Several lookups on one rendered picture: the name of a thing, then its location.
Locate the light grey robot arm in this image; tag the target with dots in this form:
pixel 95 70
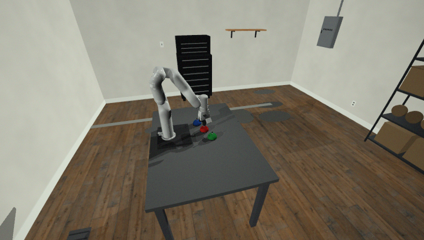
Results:
pixel 164 110

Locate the red dome bell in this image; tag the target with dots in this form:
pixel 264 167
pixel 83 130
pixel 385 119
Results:
pixel 204 129

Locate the blue bell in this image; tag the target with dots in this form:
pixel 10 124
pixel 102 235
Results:
pixel 196 122

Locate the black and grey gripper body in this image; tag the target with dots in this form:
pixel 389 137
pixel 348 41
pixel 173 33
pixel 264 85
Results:
pixel 201 113

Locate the green dome bell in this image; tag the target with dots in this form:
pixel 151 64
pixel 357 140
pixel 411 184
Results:
pixel 212 136

